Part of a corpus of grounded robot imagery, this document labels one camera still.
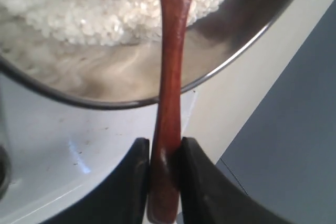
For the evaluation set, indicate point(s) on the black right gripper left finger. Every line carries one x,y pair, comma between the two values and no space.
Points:
120,198

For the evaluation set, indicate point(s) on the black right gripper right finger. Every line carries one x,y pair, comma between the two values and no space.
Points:
209,197

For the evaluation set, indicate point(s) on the dark brown wooden spoon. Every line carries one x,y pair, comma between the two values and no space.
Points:
163,196

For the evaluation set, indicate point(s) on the steel bowl with rice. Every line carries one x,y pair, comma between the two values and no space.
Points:
106,54

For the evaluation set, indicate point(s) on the white rectangular tray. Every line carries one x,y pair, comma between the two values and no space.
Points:
61,152

